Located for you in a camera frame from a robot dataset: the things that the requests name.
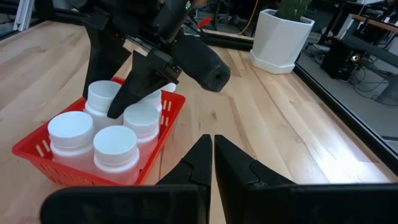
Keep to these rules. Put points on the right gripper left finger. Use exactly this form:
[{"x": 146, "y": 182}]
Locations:
[{"x": 192, "y": 186}]

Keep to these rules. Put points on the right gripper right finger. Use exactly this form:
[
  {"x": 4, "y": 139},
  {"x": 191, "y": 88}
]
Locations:
[{"x": 239, "y": 186}]

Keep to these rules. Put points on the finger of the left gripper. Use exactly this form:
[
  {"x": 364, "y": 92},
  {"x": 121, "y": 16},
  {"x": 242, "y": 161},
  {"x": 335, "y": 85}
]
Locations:
[
  {"x": 102, "y": 62},
  {"x": 140, "y": 81}
]

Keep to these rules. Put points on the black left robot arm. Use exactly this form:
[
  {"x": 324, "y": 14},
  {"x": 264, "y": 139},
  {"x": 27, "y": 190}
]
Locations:
[{"x": 130, "y": 12}]

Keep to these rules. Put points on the red plastic basket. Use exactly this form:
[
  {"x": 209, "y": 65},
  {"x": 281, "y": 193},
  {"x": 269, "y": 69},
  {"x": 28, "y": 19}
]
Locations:
[{"x": 68, "y": 179}]

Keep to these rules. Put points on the white hexagonal plant pot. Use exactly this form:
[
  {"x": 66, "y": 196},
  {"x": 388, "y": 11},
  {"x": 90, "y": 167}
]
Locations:
[{"x": 276, "y": 43}]

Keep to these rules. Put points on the silver aluminium extrusion bar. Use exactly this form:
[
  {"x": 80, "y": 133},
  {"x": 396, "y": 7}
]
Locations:
[{"x": 23, "y": 14}]

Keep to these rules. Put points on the green cactus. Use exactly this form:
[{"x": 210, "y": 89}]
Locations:
[{"x": 292, "y": 9}]

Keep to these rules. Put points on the black computer tower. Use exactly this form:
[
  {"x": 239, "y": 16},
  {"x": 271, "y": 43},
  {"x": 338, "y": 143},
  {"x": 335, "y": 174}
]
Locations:
[{"x": 335, "y": 59}]

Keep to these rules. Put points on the dark grey table beam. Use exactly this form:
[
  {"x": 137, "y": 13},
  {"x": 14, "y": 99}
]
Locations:
[{"x": 373, "y": 51}]

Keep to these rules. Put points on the wooden table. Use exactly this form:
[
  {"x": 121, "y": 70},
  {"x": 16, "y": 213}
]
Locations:
[{"x": 379, "y": 25}]

